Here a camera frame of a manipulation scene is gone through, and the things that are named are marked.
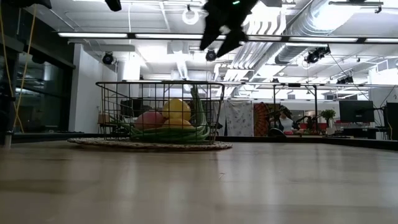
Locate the yellow bell pepper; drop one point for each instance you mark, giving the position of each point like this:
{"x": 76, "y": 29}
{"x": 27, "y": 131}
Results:
{"x": 176, "y": 109}

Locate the black metal stand frame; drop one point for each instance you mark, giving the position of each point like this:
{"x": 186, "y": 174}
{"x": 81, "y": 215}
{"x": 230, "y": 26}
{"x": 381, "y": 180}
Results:
{"x": 315, "y": 105}

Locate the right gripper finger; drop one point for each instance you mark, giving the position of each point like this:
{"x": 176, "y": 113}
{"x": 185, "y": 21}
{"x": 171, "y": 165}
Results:
{"x": 233, "y": 42}
{"x": 210, "y": 34}

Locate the pink peach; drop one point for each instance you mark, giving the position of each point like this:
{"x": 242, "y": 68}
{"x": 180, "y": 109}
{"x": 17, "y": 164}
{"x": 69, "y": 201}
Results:
{"x": 149, "y": 121}

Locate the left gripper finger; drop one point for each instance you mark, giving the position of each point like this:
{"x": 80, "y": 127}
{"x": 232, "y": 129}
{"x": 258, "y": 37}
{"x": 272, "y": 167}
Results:
{"x": 113, "y": 4}

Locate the green long beans bunch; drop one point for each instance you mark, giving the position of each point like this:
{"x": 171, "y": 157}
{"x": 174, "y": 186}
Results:
{"x": 174, "y": 135}

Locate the orange patterned tapestry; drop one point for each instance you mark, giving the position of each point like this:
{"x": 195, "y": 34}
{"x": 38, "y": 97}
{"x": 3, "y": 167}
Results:
{"x": 262, "y": 119}

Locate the silver ventilation duct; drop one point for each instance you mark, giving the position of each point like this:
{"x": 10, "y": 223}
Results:
{"x": 311, "y": 28}

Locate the long ceiling light bar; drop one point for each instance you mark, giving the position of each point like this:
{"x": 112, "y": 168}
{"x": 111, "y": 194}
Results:
{"x": 93, "y": 35}

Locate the white patterned hanging cloth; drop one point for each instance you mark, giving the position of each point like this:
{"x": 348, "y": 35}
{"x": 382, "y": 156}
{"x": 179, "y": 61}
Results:
{"x": 239, "y": 119}

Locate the round woven placemat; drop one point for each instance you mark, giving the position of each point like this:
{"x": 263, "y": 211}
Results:
{"x": 149, "y": 147}

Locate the small yellow orange fruit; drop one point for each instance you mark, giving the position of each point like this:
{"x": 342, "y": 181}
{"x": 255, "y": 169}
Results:
{"x": 177, "y": 124}

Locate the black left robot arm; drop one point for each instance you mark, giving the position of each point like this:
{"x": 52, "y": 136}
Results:
{"x": 25, "y": 3}

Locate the black track light cluster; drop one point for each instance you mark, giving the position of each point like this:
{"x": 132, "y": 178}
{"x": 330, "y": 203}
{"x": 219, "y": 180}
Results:
{"x": 345, "y": 80}
{"x": 317, "y": 54}

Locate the black ceiling spotlight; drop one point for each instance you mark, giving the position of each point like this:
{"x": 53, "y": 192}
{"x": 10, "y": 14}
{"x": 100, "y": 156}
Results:
{"x": 108, "y": 58}
{"x": 211, "y": 56}

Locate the person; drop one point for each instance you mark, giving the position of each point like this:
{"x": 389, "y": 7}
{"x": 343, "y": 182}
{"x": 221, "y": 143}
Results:
{"x": 286, "y": 123}

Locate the black computer monitor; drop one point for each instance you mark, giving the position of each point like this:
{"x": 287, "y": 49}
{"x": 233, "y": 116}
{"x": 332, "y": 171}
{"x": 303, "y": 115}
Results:
{"x": 392, "y": 119}
{"x": 356, "y": 111}

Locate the potted green plant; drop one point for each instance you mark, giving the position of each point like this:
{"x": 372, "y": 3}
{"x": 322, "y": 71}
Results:
{"x": 328, "y": 115}

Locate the black metal table frame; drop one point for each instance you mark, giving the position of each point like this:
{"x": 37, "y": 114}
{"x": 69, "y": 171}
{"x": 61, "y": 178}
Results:
{"x": 46, "y": 137}

